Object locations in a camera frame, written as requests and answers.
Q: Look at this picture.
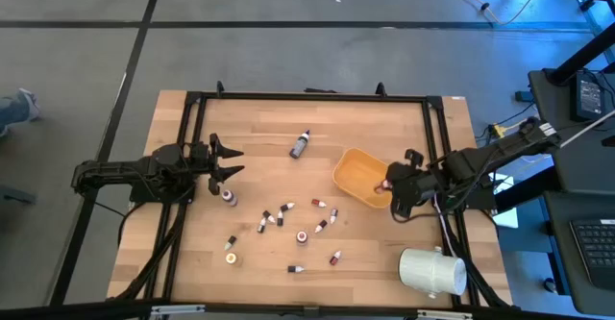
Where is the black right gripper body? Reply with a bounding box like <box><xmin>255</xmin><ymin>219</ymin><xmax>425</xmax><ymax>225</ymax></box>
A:
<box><xmin>390</xmin><ymin>161</ymin><xmax>436</xmax><ymax>218</ymax></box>

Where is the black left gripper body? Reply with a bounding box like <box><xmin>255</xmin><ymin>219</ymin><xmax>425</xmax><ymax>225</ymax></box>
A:
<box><xmin>189</xmin><ymin>132</ymin><xmax>223</xmax><ymax>197</ymax></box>

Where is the large blue food coloring bottle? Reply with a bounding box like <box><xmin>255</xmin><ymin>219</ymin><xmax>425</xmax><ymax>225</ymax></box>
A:
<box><xmin>288</xmin><ymin>129</ymin><xmax>311</xmax><ymax>160</ymax></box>

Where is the yellow plastic bin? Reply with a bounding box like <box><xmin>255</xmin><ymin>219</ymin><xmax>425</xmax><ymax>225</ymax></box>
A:
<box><xmin>332</xmin><ymin>147</ymin><xmax>396</xmax><ymax>210</ymax></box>

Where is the white cylindrical roll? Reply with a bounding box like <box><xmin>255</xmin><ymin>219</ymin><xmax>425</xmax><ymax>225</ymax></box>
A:
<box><xmin>397</xmin><ymin>245</ymin><xmax>468</xmax><ymax>298</ymax></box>

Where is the black desk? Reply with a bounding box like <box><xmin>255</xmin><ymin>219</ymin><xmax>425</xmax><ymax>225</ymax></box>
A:
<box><xmin>527</xmin><ymin>67</ymin><xmax>615</xmax><ymax>317</ymax></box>

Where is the person's foot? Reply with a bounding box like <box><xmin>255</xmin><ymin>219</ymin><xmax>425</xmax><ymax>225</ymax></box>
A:
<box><xmin>0</xmin><ymin>87</ymin><xmax>42</xmax><ymax>138</ymax></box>

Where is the black keyboard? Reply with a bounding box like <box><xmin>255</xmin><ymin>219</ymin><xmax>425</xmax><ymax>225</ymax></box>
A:
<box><xmin>569</xmin><ymin>217</ymin><xmax>615</xmax><ymax>290</ymax></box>

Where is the black power adapter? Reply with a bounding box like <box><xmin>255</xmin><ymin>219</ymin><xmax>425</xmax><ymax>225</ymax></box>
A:
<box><xmin>570</xmin><ymin>71</ymin><xmax>604</xmax><ymax>122</ymax></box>

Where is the black metal pole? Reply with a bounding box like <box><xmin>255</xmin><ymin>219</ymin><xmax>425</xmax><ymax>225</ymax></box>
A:
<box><xmin>549</xmin><ymin>21</ymin><xmax>615</xmax><ymax>86</ymax></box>

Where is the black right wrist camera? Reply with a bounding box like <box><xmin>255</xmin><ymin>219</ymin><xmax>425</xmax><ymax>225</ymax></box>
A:
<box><xmin>405</xmin><ymin>148</ymin><xmax>426</xmax><ymax>168</ymax></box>

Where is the white cable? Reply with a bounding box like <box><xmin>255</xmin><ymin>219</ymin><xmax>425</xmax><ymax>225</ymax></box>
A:
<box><xmin>433</xmin><ymin>192</ymin><xmax>456</xmax><ymax>258</ymax></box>

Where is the black metal table frame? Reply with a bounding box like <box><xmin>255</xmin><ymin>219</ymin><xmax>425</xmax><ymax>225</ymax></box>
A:
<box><xmin>108</xmin><ymin>80</ymin><xmax>510</xmax><ymax>320</ymax></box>

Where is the black cable bundle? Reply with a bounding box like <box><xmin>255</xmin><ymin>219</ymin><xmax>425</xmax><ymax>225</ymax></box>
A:
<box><xmin>444</xmin><ymin>213</ymin><xmax>510</xmax><ymax>308</ymax></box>
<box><xmin>114</xmin><ymin>199</ymin><xmax>193</xmax><ymax>302</ymax></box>

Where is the silver metal bracket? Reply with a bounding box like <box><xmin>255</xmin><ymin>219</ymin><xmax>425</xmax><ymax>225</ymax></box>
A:
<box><xmin>150</xmin><ymin>304</ymin><xmax>207</xmax><ymax>318</ymax></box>
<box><xmin>416</xmin><ymin>308</ymin><xmax>475</xmax><ymax>320</ymax></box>

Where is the yellow cable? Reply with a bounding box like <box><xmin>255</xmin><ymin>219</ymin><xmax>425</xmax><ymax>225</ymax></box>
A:
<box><xmin>427</xmin><ymin>0</ymin><xmax>552</xmax><ymax>26</ymax></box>

